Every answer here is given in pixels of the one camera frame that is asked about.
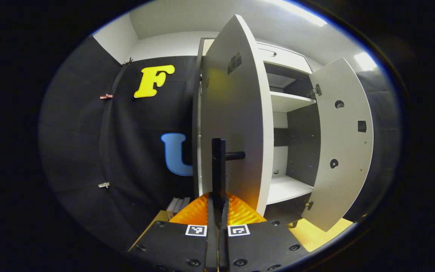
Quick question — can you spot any white cabinet shelf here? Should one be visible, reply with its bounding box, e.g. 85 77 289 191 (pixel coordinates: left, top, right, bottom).
270 91 316 113
267 175 314 204

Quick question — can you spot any grey cabinet door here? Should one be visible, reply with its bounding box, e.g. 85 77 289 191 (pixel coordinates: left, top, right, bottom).
199 14 275 218
301 57 374 232

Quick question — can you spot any white book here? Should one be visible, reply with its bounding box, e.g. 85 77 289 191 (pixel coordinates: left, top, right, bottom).
166 196 178 220

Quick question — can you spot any grey double-door shoe cabinet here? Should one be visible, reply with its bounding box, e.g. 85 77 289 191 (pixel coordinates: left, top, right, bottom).
193 37 322 227

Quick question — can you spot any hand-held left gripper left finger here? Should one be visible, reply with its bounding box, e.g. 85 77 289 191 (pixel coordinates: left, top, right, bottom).
127 191 218 272

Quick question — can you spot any grey cabinet drawer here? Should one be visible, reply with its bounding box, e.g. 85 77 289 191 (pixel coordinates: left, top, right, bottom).
257 42 312 74

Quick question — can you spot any small ceiling light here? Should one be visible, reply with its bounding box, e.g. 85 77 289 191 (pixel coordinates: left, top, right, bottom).
355 52 377 71

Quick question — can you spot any black backdrop cloth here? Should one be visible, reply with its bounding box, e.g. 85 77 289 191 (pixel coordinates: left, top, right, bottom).
38 36 401 252

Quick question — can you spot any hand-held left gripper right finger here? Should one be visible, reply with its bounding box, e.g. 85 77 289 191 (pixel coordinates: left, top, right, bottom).
217 191 310 272

